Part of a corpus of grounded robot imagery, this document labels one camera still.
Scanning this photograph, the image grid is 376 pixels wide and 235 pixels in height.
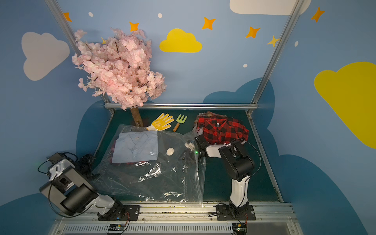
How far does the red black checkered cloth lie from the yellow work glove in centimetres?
25

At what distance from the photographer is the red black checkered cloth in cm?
98

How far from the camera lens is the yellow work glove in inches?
44.2
